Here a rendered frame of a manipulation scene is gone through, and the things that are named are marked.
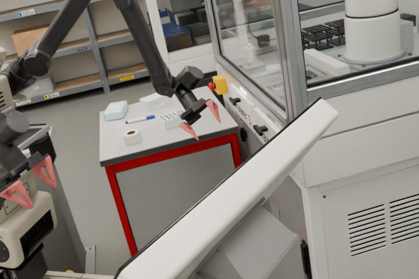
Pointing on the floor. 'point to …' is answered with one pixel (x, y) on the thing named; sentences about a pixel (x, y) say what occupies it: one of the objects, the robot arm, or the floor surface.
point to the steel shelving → (70, 87)
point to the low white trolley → (164, 165)
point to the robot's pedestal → (63, 231)
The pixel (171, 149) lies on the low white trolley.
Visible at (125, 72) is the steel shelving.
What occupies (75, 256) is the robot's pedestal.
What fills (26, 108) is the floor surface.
